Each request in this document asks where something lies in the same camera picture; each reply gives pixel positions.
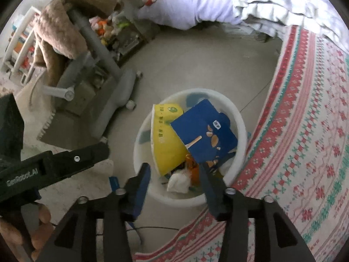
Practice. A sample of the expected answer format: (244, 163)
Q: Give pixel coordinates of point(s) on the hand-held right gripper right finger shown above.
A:
(208, 188)

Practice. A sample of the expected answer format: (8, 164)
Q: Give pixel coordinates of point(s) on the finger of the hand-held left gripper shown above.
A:
(79, 157)

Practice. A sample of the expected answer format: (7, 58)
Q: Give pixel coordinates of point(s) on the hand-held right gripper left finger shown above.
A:
(141, 185)

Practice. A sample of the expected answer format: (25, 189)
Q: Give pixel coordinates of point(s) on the yellow paper bowl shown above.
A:
(166, 147)

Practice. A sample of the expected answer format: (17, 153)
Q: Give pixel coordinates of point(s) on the dark blue snack box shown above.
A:
(199, 125)

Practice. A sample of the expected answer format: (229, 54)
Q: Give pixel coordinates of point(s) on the white plastic waste bin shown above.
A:
(234, 120)

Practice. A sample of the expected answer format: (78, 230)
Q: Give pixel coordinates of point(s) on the person's left hand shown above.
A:
(43, 215)

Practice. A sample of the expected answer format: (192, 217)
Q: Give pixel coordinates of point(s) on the orange wrapper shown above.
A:
(194, 172)

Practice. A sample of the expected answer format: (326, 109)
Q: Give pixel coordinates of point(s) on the crumpled white tissue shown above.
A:
(177, 181)

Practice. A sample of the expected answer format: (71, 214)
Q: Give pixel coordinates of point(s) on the beige fringed rug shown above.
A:
(30, 106)

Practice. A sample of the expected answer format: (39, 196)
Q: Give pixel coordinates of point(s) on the grey wheeled chair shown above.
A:
(109, 60)

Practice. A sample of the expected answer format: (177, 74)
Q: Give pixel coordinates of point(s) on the red green patterned bedsheet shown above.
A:
(300, 142)

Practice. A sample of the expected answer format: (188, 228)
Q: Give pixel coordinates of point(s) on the brown fleece blanket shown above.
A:
(57, 32)

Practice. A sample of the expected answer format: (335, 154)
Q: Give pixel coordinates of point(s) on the pile of plush toys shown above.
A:
(103, 27)

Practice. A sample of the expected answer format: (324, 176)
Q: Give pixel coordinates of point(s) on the white bookshelf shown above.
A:
(26, 35)

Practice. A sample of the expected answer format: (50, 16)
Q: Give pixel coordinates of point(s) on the white pillow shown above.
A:
(196, 5)

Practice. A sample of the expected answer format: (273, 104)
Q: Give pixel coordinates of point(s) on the white purple striped duvet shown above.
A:
(286, 2)

